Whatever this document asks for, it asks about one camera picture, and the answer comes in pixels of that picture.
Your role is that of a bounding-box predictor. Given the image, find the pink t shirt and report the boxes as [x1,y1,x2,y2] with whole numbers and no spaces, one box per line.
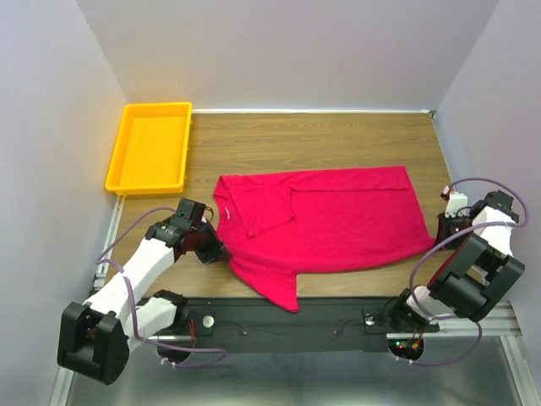
[213,166,434,312]

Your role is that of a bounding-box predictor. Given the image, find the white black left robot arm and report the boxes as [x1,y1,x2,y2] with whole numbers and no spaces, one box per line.
[57,198,231,385]

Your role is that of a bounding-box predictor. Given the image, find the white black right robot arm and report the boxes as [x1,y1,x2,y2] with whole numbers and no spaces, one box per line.
[389,189,525,330]

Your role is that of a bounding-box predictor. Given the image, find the yellow plastic tray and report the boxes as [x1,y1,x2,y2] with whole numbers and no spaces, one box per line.
[105,102,193,196]

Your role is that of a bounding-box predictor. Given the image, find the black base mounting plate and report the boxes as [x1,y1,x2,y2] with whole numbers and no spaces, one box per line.
[139,295,440,355]

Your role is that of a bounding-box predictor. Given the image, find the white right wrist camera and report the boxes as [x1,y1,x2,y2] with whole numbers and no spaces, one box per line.
[440,186,470,218]

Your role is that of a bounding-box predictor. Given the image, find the aluminium frame rail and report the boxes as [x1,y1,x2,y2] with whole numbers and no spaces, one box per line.
[51,185,530,405]

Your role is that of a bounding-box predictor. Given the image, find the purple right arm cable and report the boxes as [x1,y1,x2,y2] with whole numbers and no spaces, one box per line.
[396,177,532,366]

